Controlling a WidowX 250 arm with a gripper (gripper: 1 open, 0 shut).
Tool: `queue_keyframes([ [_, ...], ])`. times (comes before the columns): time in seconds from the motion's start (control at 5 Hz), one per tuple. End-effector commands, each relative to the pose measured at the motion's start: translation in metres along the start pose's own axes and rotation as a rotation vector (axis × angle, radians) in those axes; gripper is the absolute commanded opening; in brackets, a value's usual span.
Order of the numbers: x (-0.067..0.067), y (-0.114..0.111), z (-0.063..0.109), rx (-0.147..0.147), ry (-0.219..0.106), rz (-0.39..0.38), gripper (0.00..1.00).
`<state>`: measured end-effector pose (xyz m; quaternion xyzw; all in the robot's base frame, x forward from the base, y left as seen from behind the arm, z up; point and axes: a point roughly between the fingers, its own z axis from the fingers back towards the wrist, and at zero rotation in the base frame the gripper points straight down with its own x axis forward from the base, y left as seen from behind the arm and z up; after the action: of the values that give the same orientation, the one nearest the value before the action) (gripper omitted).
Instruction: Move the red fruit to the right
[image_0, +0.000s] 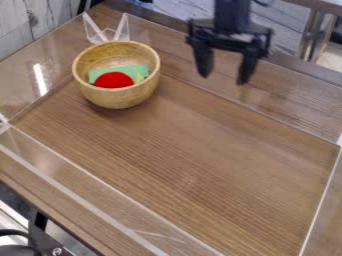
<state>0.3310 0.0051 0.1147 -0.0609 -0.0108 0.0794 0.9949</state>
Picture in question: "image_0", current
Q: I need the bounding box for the black cable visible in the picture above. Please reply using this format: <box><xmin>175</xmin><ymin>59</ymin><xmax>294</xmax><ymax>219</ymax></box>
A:
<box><xmin>0</xmin><ymin>229</ymin><xmax>32</xmax><ymax>248</ymax></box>

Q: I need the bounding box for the red round fruit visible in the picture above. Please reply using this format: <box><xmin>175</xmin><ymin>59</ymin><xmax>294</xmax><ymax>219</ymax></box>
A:
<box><xmin>94</xmin><ymin>72</ymin><xmax>134</xmax><ymax>88</ymax></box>

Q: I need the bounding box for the black table leg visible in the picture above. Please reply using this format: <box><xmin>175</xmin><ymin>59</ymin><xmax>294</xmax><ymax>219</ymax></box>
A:
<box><xmin>28</xmin><ymin>211</ymin><xmax>75</xmax><ymax>256</ymax></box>

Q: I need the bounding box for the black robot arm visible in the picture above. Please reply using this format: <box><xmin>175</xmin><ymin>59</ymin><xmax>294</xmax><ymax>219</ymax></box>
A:
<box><xmin>186</xmin><ymin>0</ymin><xmax>274</xmax><ymax>85</ymax></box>

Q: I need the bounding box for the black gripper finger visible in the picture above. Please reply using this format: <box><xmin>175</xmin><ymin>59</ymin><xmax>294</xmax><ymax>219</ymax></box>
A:
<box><xmin>193</xmin><ymin>41</ymin><xmax>214</xmax><ymax>78</ymax></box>
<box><xmin>238</xmin><ymin>48</ymin><xmax>259</xmax><ymax>85</ymax></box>

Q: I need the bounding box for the green sponge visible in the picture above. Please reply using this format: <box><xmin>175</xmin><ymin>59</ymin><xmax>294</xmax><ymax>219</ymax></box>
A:
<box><xmin>88</xmin><ymin>64</ymin><xmax>150</xmax><ymax>84</ymax></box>

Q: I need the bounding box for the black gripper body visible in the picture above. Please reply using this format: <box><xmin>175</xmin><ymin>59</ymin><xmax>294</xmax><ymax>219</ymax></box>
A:
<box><xmin>186</xmin><ymin>19</ymin><xmax>274</xmax><ymax>58</ymax></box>

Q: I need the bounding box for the clear acrylic tray wall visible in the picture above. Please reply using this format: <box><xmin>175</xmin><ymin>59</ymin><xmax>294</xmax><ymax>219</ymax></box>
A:
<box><xmin>0</xmin><ymin>117</ymin><xmax>225</xmax><ymax>256</ymax></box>

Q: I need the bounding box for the wooden bowl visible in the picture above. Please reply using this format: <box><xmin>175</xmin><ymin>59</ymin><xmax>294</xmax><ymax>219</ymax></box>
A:
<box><xmin>72</xmin><ymin>41</ymin><xmax>161</xmax><ymax>109</ymax></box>

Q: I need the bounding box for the metal table leg background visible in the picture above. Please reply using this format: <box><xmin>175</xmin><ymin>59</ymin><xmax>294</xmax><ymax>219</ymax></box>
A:
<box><xmin>298</xmin><ymin>10</ymin><xmax>337</xmax><ymax>63</ymax></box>

